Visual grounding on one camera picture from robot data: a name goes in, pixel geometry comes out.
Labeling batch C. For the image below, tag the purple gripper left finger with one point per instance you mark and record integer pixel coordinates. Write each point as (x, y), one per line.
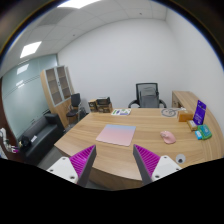
(76, 168)

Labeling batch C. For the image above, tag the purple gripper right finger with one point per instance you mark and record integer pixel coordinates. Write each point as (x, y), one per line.
(151, 166)

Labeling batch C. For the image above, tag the pink computer mouse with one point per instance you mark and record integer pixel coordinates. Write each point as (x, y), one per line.
(168, 137)

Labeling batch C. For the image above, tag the pink gradient mouse pad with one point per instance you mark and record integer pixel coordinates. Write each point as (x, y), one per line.
(117, 134)

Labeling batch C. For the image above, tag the black leather sofa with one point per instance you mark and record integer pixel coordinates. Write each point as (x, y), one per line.
(40, 137)

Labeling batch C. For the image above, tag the wooden office desk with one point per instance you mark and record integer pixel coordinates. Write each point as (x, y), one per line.
(115, 167)

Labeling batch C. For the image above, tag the colourful booklet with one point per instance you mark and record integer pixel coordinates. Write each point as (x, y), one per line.
(121, 112)

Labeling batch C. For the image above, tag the small blue packet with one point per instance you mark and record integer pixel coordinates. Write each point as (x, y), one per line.
(198, 135)

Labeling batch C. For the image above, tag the yellow small box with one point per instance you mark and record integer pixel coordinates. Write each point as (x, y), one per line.
(192, 125)

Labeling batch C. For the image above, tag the brown cardboard tissue box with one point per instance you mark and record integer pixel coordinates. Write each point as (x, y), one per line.
(183, 116)

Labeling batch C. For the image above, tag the stacked cardboard boxes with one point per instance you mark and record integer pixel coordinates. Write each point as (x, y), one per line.
(101, 104)

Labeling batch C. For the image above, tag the black visitor chair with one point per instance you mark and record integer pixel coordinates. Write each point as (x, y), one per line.
(74, 108)

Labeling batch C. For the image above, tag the green packet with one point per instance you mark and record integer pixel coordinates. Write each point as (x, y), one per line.
(205, 131)

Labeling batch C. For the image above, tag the black mesh office chair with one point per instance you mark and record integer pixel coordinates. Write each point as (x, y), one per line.
(147, 96)

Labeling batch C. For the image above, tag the purple sign stand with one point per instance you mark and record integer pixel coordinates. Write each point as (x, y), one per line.
(199, 114)

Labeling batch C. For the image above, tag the wooden glass-door cabinet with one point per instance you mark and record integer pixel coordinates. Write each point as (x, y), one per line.
(58, 90)

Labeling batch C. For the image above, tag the desk cable grommet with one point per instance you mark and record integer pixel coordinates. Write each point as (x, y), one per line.
(180, 158)

